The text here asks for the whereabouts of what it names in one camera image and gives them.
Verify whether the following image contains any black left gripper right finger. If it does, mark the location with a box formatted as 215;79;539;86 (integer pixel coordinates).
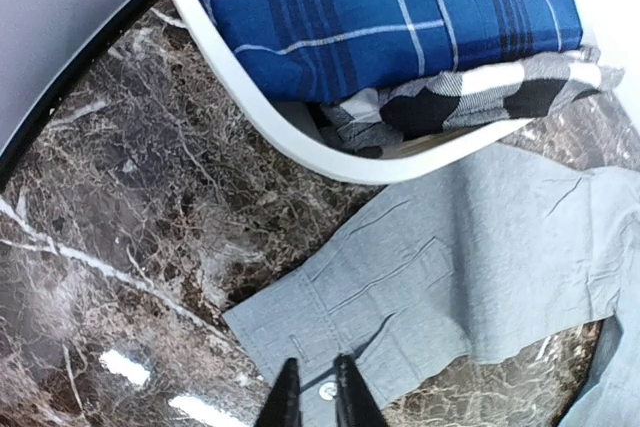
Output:
334;354;386;427

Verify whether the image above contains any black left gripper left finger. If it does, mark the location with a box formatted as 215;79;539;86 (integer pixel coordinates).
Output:
254;358;302;427

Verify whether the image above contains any grey long sleeve shirt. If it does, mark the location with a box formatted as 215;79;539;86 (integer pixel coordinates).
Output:
224;144;639;426

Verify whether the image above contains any white laundry basket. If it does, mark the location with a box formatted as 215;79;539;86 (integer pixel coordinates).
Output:
173;0;623;185

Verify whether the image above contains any black white checked shirt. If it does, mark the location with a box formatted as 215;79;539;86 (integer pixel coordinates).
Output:
320;46;624;158

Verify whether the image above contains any blue plaid shirt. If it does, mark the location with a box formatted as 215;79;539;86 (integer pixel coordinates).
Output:
199;0;583;103

